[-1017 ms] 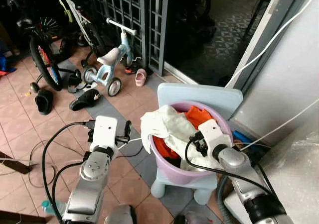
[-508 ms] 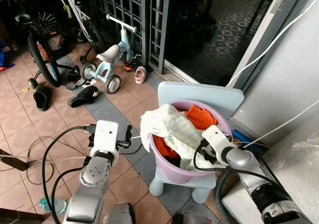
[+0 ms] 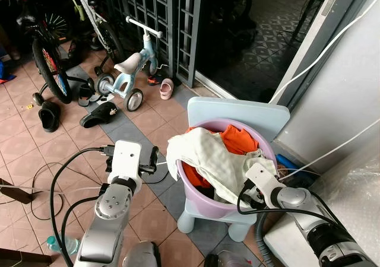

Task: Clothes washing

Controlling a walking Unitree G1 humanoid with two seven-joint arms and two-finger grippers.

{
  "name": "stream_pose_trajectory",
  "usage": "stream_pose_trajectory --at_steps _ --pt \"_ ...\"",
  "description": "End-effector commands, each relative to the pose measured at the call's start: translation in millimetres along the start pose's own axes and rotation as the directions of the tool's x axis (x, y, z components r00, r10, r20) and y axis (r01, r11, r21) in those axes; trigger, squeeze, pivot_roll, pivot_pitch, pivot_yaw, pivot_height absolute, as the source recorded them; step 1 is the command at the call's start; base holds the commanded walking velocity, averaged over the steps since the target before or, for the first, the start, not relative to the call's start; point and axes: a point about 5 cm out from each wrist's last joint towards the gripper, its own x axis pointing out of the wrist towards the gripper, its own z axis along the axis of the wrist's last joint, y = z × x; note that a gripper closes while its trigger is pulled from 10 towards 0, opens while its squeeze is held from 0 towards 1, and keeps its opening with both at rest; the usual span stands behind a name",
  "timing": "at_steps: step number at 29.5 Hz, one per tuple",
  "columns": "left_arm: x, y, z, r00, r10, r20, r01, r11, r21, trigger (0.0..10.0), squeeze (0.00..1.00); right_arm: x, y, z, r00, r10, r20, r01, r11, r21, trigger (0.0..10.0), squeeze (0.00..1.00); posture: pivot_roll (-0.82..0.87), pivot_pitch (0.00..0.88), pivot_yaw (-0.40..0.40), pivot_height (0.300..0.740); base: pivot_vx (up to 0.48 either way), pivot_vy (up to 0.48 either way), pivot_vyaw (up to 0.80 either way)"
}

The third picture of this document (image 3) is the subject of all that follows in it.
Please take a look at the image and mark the cream white cloth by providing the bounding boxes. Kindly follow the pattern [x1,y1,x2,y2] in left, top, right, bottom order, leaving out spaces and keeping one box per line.
[166,127,278,206]

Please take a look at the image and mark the purple plastic laundry basin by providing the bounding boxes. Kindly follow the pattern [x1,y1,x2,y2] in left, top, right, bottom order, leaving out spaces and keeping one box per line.
[176,118,278,220]

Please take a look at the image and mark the pink kids shoe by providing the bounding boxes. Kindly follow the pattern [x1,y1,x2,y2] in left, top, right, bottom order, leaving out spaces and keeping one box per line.
[159,78,175,101]

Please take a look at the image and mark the black slipper with white mark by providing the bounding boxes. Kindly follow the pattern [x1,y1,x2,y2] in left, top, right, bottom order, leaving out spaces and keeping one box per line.
[80,101,120,129]

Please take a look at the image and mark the orange garment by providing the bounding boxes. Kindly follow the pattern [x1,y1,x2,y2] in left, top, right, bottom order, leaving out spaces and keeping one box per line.
[180,124,263,188]

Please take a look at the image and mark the grey left robot leg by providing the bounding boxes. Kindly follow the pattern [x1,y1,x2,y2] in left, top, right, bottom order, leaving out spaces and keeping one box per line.
[121,240,162,267]

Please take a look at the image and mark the grey robot leg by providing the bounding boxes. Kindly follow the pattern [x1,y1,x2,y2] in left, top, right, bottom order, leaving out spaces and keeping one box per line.
[121,240,162,267]
[204,250,252,267]

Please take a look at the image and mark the light blue kids tricycle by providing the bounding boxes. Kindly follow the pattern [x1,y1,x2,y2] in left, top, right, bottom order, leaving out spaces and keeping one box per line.
[94,16,164,113]

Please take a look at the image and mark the light blue plastic stool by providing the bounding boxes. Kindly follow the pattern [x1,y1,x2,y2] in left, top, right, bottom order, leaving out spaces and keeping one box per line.
[177,96,292,243]

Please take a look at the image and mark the black rounded slipper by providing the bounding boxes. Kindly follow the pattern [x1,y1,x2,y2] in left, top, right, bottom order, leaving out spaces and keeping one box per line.
[37,100,62,133]

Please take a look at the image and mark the clear plastic water bottle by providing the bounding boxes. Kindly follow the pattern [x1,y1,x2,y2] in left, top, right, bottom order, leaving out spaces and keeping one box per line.
[46,235,80,256]

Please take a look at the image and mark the grey right robot leg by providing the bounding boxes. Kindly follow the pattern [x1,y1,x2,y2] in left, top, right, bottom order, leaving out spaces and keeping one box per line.
[204,250,252,267]

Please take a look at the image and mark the dark brown floor object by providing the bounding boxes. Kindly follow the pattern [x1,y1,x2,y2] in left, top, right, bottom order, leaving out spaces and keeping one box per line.
[0,183,34,206]

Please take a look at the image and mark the blue plastic object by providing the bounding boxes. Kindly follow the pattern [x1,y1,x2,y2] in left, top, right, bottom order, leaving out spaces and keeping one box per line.
[275,154,299,171]

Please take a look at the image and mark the dark metal grille gate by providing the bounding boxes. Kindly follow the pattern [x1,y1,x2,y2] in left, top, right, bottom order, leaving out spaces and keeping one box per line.
[100,0,204,88]

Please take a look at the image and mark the black bicycle with colourful wheel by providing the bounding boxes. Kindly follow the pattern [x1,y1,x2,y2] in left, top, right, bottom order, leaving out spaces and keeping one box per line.
[14,0,77,106]

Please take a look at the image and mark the white kids bicycle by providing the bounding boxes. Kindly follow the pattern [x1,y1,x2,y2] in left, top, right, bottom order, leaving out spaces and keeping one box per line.
[66,0,126,67]

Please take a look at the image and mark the clear bubble wrap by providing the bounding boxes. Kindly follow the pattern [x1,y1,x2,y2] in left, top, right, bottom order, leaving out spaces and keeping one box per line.
[311,152,380,267]

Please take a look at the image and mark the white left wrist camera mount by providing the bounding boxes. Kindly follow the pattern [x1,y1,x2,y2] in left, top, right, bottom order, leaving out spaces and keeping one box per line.
[109,140,143,182]

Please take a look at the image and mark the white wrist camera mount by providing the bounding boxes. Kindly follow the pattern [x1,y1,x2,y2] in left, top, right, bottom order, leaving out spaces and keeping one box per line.
[109,140,143,182]
[244,161,281,192]

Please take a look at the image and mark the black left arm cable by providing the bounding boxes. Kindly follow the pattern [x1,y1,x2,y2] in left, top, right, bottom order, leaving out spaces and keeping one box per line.
[49,144,117,266]

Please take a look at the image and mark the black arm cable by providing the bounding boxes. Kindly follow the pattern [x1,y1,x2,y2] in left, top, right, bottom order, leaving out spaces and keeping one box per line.
[49,144,117,266]
[237,179,357,256]

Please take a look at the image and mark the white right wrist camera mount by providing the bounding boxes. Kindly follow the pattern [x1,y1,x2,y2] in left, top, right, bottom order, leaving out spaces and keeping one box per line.
[244,161,281,192]

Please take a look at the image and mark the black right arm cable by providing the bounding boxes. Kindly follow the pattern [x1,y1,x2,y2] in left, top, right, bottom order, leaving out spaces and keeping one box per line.
[237,179,357,256]

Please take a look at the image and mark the grey ribbed hose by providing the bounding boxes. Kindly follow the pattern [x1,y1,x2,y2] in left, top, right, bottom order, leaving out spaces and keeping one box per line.
[254,210,275,267]

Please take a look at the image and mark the white cable by basin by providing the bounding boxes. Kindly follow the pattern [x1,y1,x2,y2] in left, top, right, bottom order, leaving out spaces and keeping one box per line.
[277,120,380,182]

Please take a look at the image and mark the long white cable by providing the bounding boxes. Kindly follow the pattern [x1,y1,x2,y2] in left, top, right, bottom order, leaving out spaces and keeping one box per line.
[268,0,380,105]

